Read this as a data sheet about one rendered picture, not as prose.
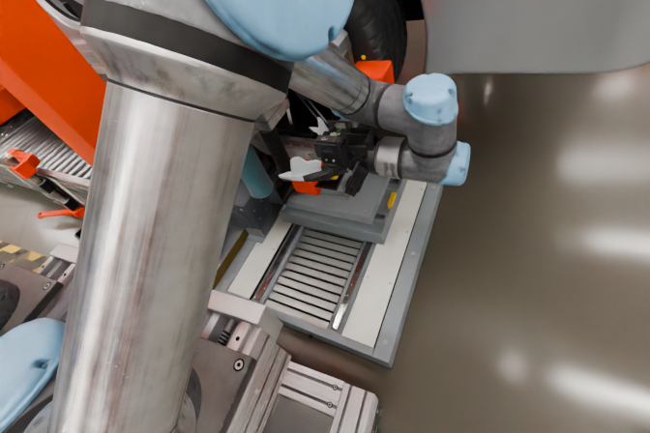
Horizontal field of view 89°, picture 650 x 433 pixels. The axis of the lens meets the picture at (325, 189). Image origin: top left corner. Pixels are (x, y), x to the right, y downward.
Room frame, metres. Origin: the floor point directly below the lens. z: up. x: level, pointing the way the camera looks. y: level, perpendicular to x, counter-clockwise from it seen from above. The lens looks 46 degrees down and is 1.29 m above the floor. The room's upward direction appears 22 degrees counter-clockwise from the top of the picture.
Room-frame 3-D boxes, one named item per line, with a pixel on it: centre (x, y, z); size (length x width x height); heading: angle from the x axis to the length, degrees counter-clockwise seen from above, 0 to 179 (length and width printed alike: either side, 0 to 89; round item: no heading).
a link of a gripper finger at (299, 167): (0.51, 0.03, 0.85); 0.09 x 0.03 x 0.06; 85
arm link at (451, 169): (0.39, -0.20, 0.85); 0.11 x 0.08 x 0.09; 49
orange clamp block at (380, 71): (0.70, -0.20, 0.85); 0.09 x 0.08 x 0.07; 49
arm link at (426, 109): (0.40, -0.18, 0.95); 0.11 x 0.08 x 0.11; 35
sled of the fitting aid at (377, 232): (1.03, -0.07, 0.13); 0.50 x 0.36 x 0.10; 49
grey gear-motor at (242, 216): (1.13, 0.26, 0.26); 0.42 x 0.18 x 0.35; 139
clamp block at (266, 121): (0.64, 0.05, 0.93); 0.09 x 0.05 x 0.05; 139
